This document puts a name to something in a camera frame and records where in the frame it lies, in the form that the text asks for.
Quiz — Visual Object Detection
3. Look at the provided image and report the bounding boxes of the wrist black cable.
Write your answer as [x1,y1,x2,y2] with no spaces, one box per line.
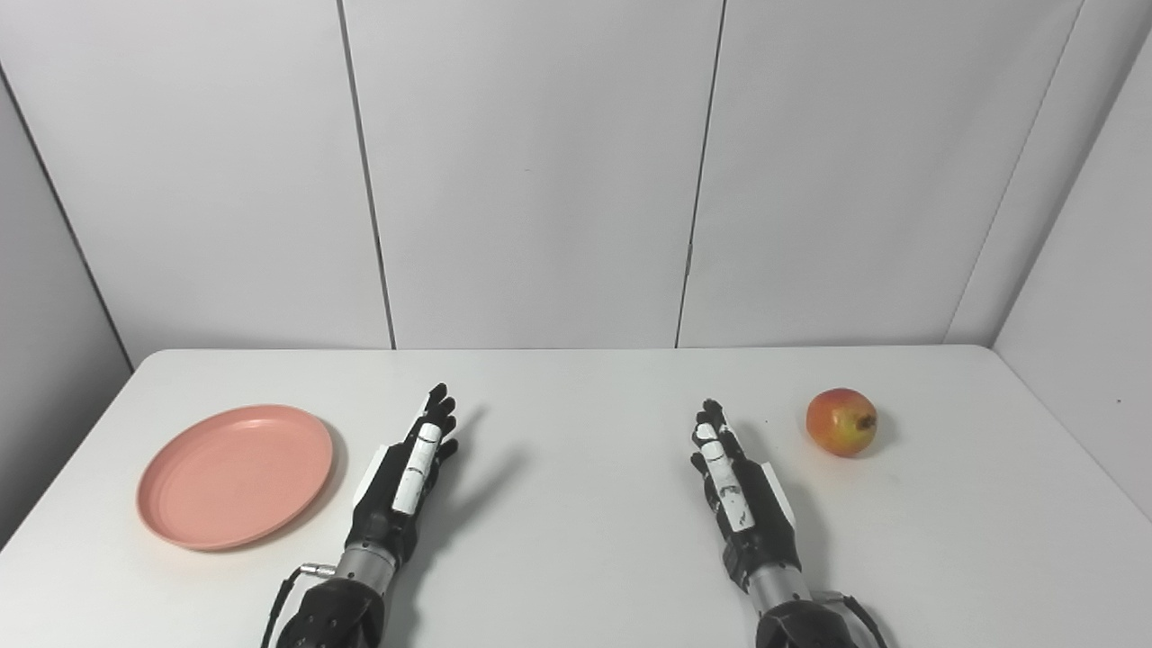
[261,563,338,648]
[812,590,892,648]

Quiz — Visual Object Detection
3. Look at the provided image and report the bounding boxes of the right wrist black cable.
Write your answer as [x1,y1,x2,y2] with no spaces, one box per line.
[812,590,892,648]

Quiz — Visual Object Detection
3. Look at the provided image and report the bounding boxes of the red yellow apple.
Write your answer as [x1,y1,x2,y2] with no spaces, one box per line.
[805,388,878,458]

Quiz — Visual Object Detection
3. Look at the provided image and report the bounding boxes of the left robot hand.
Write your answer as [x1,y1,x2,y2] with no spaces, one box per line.
[345,383,459,567]

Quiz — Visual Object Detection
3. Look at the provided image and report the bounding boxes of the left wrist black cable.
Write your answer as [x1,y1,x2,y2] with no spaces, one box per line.
[261,563,338,648]

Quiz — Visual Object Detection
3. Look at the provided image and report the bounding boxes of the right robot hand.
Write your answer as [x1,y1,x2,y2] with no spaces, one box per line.
[690,399,803,593]

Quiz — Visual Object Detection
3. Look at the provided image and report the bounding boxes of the pink plate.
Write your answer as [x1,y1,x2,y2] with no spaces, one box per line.
[137,404,335,552]

